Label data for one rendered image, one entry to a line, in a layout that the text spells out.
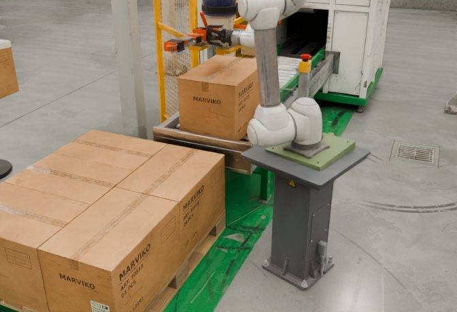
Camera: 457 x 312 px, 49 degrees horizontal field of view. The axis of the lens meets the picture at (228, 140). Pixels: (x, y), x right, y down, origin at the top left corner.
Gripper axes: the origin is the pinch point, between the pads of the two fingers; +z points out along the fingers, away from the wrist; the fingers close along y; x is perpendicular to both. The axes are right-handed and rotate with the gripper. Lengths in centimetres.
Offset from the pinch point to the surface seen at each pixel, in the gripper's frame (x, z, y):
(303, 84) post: 48, -52, 39
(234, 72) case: 24.5, -11.3, 29.4
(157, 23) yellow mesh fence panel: 115, 98, 25
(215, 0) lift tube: 16.3, -2.0, -17.1
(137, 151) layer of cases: -31, 31, 70
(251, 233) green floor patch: -13, -40, 124
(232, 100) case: -0.4, -20.2, 38.9
